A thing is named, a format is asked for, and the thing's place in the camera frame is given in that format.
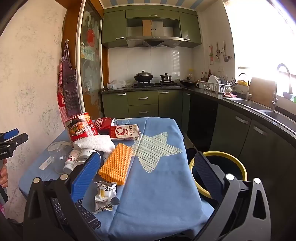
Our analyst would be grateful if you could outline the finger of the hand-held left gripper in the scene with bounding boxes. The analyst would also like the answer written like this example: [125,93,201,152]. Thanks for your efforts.
[0,133,28,154]
[0,128,19,141]

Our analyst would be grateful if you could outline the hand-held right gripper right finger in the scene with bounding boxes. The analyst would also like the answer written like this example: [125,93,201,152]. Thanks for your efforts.
[194,152,271,241]

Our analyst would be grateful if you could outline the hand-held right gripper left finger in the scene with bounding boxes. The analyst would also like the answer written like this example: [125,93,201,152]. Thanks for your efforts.
[23,152,102,241]

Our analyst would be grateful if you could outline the white pill bottle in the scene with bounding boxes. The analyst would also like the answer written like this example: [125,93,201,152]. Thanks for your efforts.
[63,149,81,174]

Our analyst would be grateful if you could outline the white bottle with dark cap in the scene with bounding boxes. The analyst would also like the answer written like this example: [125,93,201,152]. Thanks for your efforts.
[74,149,97,167]

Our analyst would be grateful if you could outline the white snack packet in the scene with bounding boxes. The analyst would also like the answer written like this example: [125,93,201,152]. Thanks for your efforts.
[92,181,121,214]

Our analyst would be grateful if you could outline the yellow rimmed black bin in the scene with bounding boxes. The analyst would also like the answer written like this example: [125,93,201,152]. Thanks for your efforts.
[189,151,247,209]

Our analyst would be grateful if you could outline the orange foam net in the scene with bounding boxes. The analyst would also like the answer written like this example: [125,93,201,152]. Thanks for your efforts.
[98,143,134,186]

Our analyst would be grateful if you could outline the clear plastic bottle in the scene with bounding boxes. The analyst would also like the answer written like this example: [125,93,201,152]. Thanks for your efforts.
[47,140,74,174]

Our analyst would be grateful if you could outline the white paper towel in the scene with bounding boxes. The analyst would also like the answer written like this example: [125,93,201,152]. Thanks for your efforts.
[73,135,116,160]

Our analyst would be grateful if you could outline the red instant noodle cup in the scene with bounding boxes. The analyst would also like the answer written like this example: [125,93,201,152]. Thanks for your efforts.
[64,112,99,142]

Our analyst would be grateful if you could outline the red soda can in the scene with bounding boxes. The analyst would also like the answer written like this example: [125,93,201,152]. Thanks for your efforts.
[94,117,118,135]

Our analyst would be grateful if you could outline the white and red carton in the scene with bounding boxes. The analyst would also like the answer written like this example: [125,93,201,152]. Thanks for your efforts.
[109,124,140,141]

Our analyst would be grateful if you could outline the person's left hand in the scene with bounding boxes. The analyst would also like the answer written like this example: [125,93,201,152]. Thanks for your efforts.
[0,166,9,189]

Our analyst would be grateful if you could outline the dark striped cloth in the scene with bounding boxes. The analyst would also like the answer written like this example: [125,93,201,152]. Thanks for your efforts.
[51,198,102,230]

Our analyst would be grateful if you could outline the blue star tablecloth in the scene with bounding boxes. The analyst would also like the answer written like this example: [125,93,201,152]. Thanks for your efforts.
[18,117,215,240]

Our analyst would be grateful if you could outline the dark green base cabinets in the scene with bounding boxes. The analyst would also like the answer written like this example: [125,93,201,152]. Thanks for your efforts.
[181,90,296,186]

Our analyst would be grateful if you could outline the purple checked apron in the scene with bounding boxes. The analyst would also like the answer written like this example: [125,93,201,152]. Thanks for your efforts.
[61,40,80,116]

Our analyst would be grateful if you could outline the black kitchen countertop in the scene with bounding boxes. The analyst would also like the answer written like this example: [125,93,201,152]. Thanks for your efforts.
[100,83,296,149]

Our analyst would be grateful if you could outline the steel double sink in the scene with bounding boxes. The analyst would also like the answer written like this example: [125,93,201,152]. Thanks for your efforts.
[223,97,296,130]

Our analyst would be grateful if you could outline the white dish rack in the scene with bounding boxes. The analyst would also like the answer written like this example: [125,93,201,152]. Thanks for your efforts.
[200,80,234,93]

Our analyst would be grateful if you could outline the green base cabinet with drawers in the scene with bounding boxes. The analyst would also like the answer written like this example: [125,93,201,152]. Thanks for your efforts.
[102,89,183,118]

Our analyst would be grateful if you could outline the thin chrome faucet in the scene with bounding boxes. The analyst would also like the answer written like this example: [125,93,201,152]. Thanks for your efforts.
[238,73,250,100]

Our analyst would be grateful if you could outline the printed glass sliding door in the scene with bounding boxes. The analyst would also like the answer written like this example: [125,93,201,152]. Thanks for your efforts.
[76,0,104,118]

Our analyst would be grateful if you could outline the clear plastic bags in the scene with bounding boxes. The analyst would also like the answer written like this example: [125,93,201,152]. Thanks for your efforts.
[107,79,133,90]

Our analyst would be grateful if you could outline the wooden cutting board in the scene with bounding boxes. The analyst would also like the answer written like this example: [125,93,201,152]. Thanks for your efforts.
[248,77,277,108]

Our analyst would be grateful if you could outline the tall curved faucet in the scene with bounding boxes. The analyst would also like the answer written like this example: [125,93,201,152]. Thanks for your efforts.
[272,64,293,112]

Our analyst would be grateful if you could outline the gas stove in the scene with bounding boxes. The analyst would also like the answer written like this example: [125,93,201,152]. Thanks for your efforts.
[133,81,181,88]

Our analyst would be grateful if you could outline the black wok with lid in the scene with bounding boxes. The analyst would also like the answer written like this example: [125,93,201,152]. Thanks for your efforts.
[134,71,153,83]

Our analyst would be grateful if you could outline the hanging metal spatula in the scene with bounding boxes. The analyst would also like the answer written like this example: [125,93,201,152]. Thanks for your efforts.
[222,41,230,62]

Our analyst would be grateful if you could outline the steel range hood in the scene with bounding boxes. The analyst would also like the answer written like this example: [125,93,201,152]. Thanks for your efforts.
[126,20,184,48]

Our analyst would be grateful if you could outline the black wok with handle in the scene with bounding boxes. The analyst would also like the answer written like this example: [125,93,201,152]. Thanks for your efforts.
[179,79,200,88]

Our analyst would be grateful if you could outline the green wall cabinets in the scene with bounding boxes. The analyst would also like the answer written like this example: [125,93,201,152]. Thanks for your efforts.
[102,5,201,49]

